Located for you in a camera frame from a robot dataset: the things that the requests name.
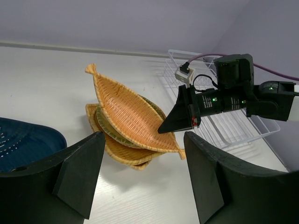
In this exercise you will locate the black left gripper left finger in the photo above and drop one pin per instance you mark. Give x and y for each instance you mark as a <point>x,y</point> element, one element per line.
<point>58,189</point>

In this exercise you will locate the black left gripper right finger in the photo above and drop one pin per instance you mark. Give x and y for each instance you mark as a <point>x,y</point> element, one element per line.
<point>229,190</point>

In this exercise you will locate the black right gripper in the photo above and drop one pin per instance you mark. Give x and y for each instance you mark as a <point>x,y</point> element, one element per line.
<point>189,108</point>

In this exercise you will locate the small woven plate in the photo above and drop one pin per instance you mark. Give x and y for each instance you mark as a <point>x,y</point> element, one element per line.
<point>131,116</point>

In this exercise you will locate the dark blue plate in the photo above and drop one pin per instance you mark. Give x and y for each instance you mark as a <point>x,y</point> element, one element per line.
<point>23,143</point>

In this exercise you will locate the square woven plate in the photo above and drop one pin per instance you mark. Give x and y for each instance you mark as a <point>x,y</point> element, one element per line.
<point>90,109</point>
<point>141,166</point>

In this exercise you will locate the round bamboo plate green rim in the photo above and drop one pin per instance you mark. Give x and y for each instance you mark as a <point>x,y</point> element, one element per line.
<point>112,132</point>

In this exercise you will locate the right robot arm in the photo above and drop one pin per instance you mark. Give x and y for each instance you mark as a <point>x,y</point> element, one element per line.
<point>233,90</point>

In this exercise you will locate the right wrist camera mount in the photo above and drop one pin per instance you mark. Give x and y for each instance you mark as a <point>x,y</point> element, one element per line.
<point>185,74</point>

